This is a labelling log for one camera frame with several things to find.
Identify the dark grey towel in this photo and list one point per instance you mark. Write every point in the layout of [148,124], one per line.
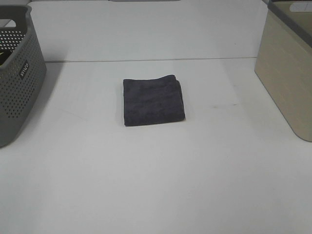
[152,101]

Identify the grey perforated plastic basket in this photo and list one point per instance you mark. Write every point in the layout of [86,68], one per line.
[22,70]

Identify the beige storage bin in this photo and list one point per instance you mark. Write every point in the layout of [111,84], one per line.
[284,62]

